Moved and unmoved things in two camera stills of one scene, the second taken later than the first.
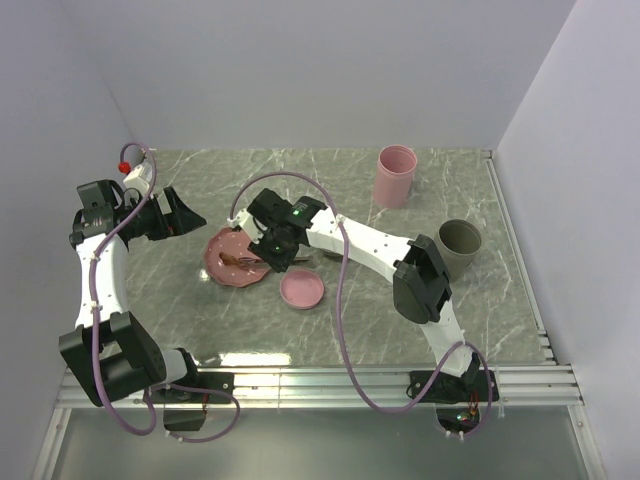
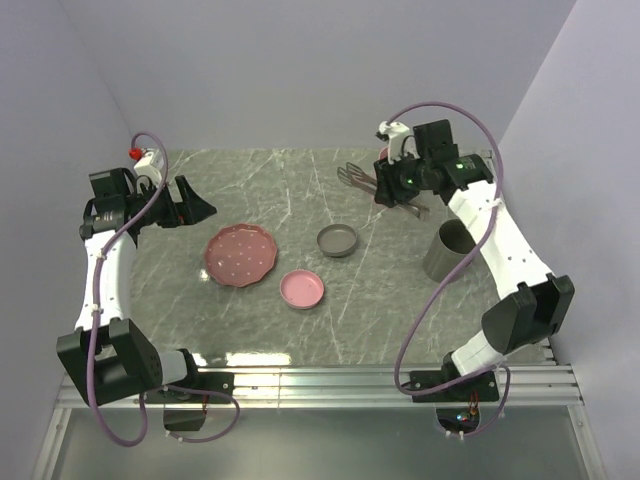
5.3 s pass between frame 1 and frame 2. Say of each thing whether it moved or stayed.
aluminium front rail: stayed
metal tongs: moved
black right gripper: moved
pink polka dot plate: stayed
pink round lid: stayed
